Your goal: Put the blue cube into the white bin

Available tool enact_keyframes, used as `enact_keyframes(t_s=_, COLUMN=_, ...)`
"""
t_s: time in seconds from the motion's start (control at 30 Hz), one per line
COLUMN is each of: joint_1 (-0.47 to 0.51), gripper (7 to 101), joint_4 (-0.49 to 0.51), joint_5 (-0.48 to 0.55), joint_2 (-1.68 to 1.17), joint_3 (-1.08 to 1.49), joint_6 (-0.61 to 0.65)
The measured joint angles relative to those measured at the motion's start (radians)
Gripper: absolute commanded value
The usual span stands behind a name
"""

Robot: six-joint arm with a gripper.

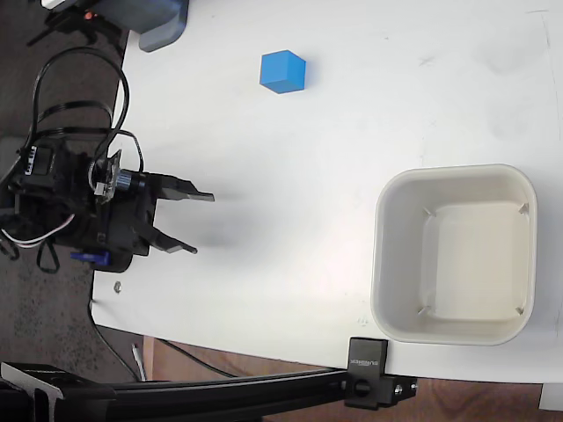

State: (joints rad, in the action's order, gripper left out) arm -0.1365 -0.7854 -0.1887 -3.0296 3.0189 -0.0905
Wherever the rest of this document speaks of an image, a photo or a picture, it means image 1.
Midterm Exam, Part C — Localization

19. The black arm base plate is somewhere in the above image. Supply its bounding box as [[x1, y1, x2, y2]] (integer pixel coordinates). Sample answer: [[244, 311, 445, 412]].
[[91, 251, 135, 273]]

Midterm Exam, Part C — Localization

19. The white panel corner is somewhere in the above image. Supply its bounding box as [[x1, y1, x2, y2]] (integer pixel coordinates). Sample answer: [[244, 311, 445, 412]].
[[537, 381, 563, 412]]

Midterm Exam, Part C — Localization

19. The wooden board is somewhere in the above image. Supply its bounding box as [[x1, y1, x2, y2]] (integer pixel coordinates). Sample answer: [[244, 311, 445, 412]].
[[142, 335, 543, 422]]

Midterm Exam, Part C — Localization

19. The black floor cable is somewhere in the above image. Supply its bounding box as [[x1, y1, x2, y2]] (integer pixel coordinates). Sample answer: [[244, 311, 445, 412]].
[[89, 300, 237, 382]]

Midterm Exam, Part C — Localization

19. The white cable end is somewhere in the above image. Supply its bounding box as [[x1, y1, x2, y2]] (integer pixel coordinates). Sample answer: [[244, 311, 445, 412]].
[[131, 343, 147, 382]]

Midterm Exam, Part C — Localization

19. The blue cube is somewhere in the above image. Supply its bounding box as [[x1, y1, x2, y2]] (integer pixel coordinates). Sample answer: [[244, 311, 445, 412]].
[[259, 49, 307, 95]]

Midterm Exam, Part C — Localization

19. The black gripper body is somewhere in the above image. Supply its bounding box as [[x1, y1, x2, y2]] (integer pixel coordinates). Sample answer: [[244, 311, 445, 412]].
[[93, 171, 162, 256]]

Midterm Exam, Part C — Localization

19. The white square plastic bin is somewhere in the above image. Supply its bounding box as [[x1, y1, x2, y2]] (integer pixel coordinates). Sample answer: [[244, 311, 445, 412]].
[[369, 163, 538, 346]]

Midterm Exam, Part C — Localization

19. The black clamp with orange dot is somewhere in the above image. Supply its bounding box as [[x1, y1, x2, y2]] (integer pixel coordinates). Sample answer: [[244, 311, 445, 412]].
[[26, 7, 129, 47]]

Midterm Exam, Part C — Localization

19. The gray blue stand base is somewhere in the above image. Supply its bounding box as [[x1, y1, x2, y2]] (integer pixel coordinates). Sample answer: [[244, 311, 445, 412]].
[[93, 0, 192, 54]]

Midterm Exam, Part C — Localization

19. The blue base clamp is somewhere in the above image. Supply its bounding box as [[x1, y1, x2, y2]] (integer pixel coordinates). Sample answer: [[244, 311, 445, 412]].
[[69, 251, 111, 267]]

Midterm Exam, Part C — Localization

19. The black looped cable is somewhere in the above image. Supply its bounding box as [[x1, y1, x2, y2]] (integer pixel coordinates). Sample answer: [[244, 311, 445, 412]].
[[26, 46, 146, 175]]

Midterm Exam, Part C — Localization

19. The black table clamp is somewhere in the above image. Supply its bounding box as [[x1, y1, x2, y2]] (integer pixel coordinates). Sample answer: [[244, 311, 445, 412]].
[[344, 337, 419, 411]]

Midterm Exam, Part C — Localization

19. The gripper camera circuit board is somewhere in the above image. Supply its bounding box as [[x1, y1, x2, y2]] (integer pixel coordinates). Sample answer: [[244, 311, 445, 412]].
[[90, 149, 149, 206]]

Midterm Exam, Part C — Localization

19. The white wire bundle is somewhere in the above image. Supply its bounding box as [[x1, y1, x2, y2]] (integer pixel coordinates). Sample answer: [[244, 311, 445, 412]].
[[0, 214, 77, 250]]

